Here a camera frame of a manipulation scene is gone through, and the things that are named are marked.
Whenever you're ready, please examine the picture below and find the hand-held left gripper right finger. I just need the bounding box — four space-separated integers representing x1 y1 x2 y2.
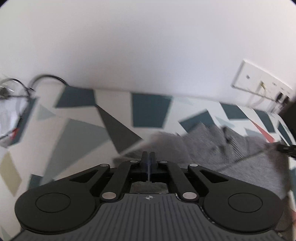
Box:
149 151 236 202

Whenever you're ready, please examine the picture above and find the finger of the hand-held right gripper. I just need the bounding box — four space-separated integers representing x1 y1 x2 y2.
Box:
276 143 296 160

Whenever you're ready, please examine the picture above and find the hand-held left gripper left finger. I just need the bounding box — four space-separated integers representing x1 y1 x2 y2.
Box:
59 151 149 202

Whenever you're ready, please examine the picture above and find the grey knitted sweater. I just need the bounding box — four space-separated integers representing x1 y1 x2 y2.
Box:
113 123 292 200

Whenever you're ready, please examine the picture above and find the black chair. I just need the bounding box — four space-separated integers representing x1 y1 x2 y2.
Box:
279 93 296 138

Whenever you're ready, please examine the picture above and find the geometric patterned tablecloth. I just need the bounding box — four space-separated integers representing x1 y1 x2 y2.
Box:
0 85 296 239

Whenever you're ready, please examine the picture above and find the clear plastic bag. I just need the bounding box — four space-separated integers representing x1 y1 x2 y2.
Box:
0 91 29 147

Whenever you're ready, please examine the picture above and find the white plug cable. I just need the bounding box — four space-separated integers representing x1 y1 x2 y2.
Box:
252 81 264 105

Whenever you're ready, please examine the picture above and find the white wall socket panel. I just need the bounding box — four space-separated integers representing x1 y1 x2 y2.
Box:
232 60 295 103

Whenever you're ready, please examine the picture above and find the black cable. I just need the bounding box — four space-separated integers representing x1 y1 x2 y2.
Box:
0 74 71 98

